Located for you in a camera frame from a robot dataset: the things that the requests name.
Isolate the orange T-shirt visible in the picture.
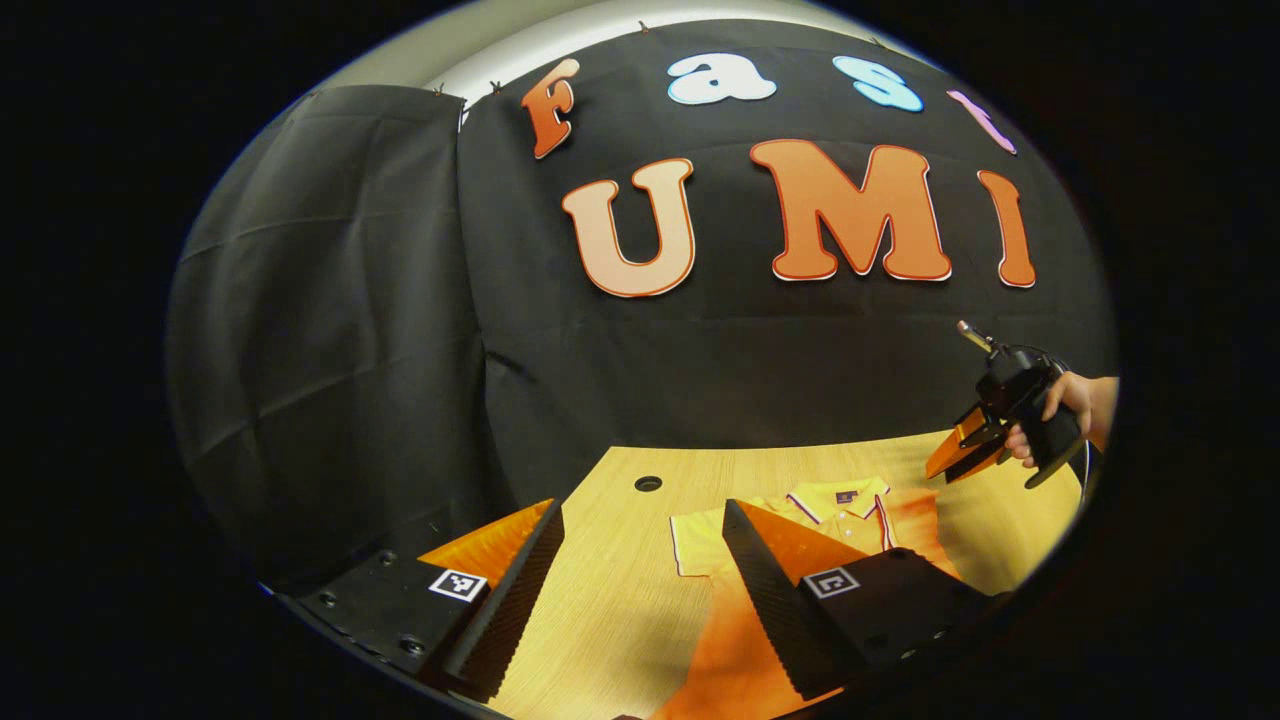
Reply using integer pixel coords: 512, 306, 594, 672
645, 475, 966, 720

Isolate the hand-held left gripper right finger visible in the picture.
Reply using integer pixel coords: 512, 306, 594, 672
722, 498, 1011, 701

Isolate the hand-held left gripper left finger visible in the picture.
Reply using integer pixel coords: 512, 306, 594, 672
262, 498, 566, 704

